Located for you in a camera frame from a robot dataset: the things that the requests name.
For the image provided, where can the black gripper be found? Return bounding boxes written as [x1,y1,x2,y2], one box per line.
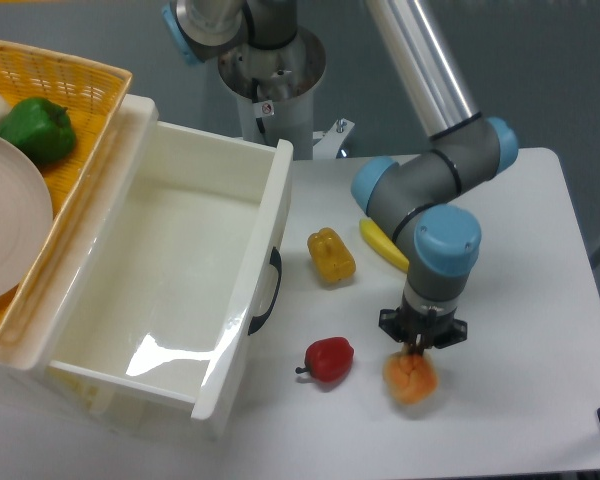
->
[378,304,468,356]

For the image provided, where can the round knotted orange bread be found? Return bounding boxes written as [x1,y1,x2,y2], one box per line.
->
[382,352,438,405]

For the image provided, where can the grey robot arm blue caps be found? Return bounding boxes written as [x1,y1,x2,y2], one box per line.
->
[162,1,518,355]

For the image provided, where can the red bell pepper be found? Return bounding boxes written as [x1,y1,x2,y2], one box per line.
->
[295,337,354,383]

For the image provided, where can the yellow banana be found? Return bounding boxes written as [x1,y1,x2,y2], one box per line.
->
[359,218,409,273]

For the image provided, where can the yellow bell pepper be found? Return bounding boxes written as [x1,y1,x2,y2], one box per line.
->
[307,227,356,284]

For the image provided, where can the white plastic drawer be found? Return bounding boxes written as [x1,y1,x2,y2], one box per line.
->
[27,121,295,442]

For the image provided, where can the white drawer cabinet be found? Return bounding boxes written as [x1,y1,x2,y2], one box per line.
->
[0,93,161,436]

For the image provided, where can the yellow woven basket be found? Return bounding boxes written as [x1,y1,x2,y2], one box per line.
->
[0,40,133,341]

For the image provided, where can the pink plate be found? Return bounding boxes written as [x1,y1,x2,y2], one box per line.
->
[0,138,53,296]

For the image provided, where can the green bell pepper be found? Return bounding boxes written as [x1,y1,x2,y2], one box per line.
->
[0,97,77,166]

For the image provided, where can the black drawer handle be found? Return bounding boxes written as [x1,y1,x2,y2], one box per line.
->
[247,246,283,336]

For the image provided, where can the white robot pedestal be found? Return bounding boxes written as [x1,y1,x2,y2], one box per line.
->
[218,27,355,160]

